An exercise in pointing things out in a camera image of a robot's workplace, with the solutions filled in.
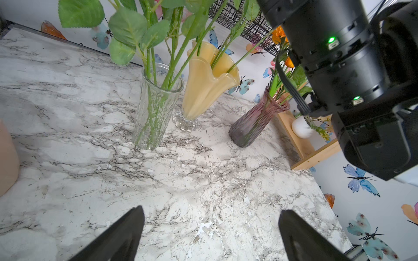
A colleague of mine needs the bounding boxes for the wooden wall shelf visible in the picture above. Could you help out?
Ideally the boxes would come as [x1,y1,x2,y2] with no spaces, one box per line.
[274,81,342,171]

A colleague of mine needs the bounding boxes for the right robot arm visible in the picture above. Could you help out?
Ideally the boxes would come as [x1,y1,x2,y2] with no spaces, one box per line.
[259,1,418,181]

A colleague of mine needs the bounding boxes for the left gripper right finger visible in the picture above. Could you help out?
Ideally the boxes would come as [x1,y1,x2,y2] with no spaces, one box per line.
[278,210,349,261]

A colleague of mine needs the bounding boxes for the orange yellow tulip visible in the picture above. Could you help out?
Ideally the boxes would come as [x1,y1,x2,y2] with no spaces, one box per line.
[267,56,296,99]

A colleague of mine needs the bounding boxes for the purple ribbed glass vase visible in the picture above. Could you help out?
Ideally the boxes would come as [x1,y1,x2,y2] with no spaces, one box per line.
[229,87,290,147]

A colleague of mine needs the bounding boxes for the clear glass vase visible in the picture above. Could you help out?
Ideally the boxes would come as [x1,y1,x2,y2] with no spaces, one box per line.
[132,63,184,150]

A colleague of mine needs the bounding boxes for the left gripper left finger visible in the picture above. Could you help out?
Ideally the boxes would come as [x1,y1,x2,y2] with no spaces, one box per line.
[71,206,145,261]

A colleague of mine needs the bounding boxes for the black wire wall basket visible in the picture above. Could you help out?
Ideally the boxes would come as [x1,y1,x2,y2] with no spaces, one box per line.
[208,0,281,57]

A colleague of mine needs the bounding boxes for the green succulent in pink pot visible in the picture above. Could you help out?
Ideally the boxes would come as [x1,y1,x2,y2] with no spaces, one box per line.
[0,120,20,196]

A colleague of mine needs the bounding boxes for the sunflower bouquet in white vase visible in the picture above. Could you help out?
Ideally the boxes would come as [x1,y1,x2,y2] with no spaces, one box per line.
[291,113,334,143]

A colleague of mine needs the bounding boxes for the yellow ruffled glass vase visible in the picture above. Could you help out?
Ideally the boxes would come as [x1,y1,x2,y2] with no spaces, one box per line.
[173,42,241,132]

